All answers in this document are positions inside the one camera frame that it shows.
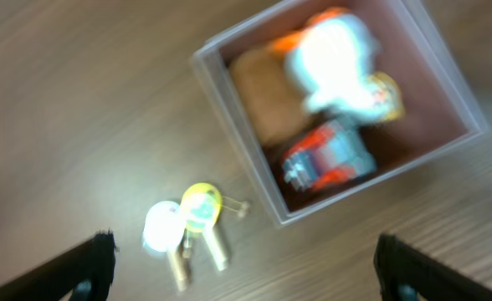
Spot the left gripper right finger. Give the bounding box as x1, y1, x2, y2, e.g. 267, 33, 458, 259
373, 234, 492, 301

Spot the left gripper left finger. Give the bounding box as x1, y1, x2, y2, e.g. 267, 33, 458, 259
0, 231, 116, 301

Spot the red toy fire truck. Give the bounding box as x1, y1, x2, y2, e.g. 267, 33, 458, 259
281, 120, 377, 191

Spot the brown plush bear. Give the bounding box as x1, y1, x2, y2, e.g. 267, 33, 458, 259
228, 47, 313, 147

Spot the white orange plush duck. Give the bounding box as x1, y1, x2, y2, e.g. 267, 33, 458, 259
268, 7, 405, 124

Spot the white wooden rattle drum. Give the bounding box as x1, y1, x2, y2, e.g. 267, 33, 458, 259
142, 200, 190, 293

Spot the yellow wooden rattle drum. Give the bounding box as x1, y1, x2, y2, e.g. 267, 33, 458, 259
179, 182, 251, 271

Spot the pink white cardboard box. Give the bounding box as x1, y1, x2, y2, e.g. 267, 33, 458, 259
192, 0, 487, 225

